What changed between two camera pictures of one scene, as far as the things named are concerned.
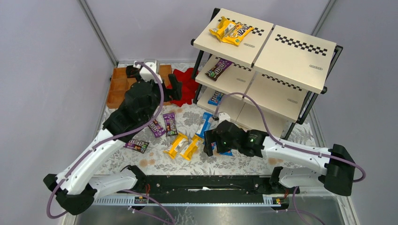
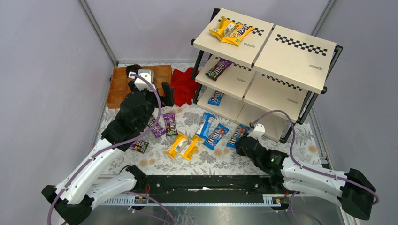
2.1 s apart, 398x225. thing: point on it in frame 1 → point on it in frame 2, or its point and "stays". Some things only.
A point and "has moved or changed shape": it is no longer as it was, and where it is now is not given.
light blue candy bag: x=205 y=125 stays
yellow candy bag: x=192 y=148 stays
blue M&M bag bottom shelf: x=216 y=98 stays
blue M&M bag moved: x=228 y=152 has moved or changed shape
